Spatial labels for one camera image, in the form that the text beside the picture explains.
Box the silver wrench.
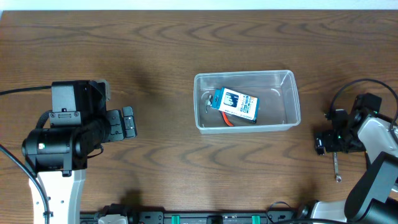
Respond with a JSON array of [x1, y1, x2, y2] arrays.
[[333, 152, 342, 183]]

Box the clear plastic storage container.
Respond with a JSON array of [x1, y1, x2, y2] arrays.
[[193, 70, 301, 134]]

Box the small claw hammer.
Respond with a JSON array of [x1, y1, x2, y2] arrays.
[[204, 95, 213, 114]]

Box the blue white cardboard box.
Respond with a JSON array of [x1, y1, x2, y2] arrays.
[[211, 87, 259, 123]]

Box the red handled pliers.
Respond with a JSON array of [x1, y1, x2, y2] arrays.
[[221, 111, 234, 127]]

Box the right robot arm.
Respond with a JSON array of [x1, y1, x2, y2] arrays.
[[295, 93, 397, 223]]

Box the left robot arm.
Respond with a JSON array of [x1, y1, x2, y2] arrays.
[[22, 80, 137, 223]]

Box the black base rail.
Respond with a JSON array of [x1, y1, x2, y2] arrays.
[[80, 203, 346, 224]]

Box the left black cable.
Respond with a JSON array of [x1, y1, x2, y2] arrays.
[[0, 85, 53, 224]]

